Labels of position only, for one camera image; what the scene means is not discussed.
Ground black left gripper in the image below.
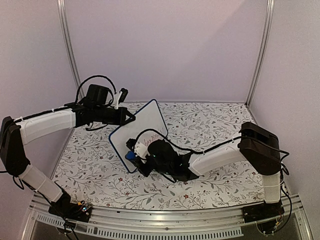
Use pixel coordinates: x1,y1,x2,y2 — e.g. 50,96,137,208
94,106,136,126

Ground small blue-framed whiteboard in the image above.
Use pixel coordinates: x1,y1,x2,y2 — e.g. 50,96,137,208
108,99,168,174

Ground blue whiteboard eraser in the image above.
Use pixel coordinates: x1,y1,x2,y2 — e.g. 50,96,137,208
125,151,136,161

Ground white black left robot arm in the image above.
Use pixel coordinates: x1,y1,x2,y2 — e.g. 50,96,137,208
0,84,135,217

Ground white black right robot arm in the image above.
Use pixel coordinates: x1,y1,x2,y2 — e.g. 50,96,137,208
126,122,287,218

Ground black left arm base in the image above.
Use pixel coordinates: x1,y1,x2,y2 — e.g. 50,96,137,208
48,200,93,223

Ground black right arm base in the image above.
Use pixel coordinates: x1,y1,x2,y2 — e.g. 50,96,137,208
241,200,285,235

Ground floral patterned tablecloth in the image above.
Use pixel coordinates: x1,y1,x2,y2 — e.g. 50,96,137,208
52,103,265,211

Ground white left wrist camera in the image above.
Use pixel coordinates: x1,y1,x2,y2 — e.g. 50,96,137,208
113,88,129,110

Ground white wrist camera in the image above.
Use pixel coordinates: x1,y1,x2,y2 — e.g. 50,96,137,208
126,138,149,160
113,88,129,110

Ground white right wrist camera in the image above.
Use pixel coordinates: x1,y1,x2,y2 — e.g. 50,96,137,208
126,138,149,160

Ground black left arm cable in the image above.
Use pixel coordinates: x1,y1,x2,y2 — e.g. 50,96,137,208
74,74,117,101

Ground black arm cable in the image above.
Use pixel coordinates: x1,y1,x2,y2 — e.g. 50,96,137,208
74,74,117,101
134,128,293,221

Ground aluminium front rail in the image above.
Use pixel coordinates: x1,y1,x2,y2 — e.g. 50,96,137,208
22,194,315,240

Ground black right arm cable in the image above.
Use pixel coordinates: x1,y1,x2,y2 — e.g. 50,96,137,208
134,128,293,221

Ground left aluminium frame post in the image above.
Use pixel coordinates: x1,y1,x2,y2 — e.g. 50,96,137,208
56,0,84,100

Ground aluminium frame post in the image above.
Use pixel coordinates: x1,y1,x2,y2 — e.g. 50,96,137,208
56,0,84,100
245,0,275,108

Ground right aluminium frame post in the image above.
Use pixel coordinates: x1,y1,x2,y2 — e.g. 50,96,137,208
245,0,275,108

